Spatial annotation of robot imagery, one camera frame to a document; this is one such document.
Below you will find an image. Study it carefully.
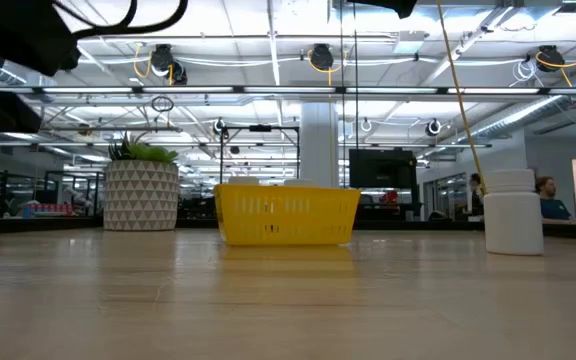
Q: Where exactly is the black ceiling cable reel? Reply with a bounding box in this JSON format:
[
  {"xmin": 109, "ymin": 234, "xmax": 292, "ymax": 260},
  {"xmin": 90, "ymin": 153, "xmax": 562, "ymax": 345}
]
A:
[
  {"xmin": 150, "ymin": 43, "xmax": 188, "ymax": 86},
  {"xmin": 536, "ymin": 44, "xmax": 567, "ymax": 73},
  {"xmin": 309, "ymin": 43, "xmax": 335, "ymax": 72}
]

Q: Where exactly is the silver ventilation duct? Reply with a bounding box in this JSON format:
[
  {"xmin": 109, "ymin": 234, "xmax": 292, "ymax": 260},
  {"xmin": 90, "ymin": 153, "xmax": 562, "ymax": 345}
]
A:
[{"xmin": 467, "ymin": 64, "xmax": 576, "ymax": 144}]

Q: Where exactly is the plant in triangle-patterned pot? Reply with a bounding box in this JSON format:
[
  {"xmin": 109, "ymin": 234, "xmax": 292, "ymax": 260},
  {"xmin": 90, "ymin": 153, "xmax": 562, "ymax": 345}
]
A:
[{"xmin": 103, "ymin": 132, "xmax": 180, "ymax": 232}]

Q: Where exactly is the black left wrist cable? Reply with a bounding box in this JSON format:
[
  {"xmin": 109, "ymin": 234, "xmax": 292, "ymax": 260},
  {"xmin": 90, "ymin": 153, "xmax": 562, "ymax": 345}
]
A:
[{"xmin": 52, "ymin": 0, "xmax": 189, "ymax": 40}]

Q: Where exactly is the yellow hanging cable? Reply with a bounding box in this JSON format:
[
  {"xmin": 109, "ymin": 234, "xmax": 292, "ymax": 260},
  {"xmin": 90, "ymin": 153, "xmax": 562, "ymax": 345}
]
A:
[{"xmin": 435, "ymin": 0, "xmax": 489, "ymax": 197}]

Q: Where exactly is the person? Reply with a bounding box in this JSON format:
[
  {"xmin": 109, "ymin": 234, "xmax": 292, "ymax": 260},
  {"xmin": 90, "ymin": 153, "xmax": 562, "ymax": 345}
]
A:
[
  {"xmin": 535, "ymin": 175, "xmax": 575, "ymax": 224},
  {"xmin": 469, "ymin": 173, "xmax": 485, "ymax": 217}
]

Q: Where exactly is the yellow plastic basket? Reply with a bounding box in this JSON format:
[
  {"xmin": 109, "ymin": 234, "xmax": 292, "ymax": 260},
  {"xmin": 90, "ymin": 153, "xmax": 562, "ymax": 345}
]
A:
[{"xmin": 213, "ymin": 183, "xmax": 362, "ymax": 247}]

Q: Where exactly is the row of red boxes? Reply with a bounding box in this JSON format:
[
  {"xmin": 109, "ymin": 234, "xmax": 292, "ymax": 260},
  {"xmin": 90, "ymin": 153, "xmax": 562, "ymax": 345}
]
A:
[{"xmin": 23, "ymin": 202, "xmax": 75, "ymax": 218}]

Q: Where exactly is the long ceiling light strip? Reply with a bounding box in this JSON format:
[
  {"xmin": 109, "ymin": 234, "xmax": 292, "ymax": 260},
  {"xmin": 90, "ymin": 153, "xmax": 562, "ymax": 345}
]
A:
[{"xmin": 0, "ymin": 85, "xmax": 576, "ymax": 96}]

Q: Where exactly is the white pillar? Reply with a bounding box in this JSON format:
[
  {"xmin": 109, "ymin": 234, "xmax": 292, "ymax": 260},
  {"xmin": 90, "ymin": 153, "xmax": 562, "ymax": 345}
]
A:
[{"xmin": 299, "ymin": 102, "xmax": 340, "ymax": 189}]

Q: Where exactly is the hanging black cable loop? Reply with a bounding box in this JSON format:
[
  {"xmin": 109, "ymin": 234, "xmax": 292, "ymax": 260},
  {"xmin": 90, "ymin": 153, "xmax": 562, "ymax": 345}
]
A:
[{"xmin": 150, "ymin": 95, "xmax": 175, "ymax": 113}]

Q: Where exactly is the black background frame stand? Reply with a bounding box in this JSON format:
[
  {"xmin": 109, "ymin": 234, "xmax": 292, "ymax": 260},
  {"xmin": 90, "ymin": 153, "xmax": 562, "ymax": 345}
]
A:
[{"xmin": 219, "ymin": 124, "xmax": 301, "ymax": 187}]

